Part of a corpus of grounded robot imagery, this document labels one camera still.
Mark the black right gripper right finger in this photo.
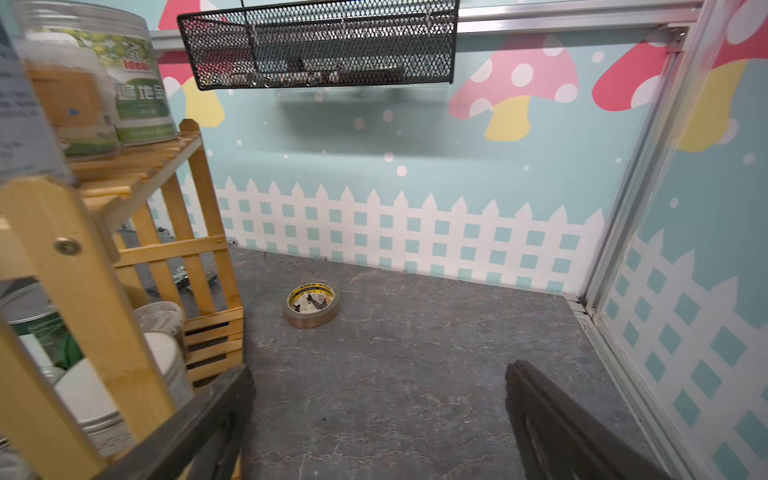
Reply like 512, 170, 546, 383
505, 360, 669, 479

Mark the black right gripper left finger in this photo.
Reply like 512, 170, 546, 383
97, 365, 256, 479

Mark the green label pull-tab can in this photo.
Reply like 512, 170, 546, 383
11, 1, 177, 146

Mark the tall silver green can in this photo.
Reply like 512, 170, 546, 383
1, 282, 84, 370

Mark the clear plastic seed jar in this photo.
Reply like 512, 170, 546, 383
16, 40, 121, 162

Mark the red seed plastic jar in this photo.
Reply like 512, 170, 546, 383
133, 301, 188, 357

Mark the white lid can lower shelf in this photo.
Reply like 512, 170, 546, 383
54, 332, 194, 458

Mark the wooden two-tier shelf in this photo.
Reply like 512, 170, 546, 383
1, 119, 245, 442

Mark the metal valve fitting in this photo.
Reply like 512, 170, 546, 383
172, 266, 218, 294

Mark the brown tape roll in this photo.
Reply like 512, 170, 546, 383
282, 282, 342, 329

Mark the black wire mesh basket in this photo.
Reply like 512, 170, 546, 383
177, 1, 459, 91

